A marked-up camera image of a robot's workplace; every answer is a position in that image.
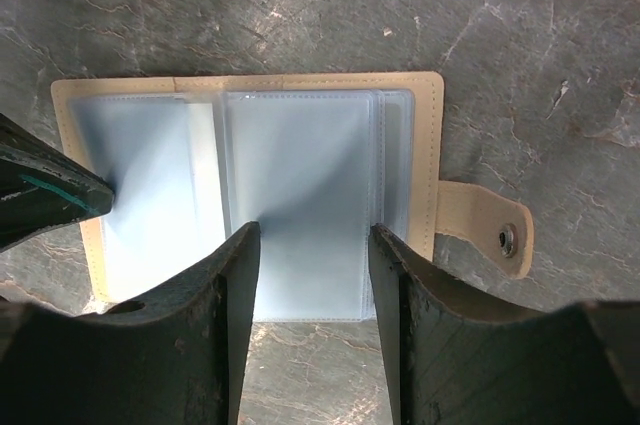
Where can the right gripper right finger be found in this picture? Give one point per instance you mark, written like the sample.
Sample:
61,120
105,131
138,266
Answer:
454,354

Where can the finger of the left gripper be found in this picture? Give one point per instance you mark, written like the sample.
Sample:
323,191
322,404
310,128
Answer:
42,189

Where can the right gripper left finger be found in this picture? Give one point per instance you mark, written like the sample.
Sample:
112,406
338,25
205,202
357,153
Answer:
175,354

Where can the beige leather card holder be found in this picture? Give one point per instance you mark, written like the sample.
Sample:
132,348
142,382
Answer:
314,159

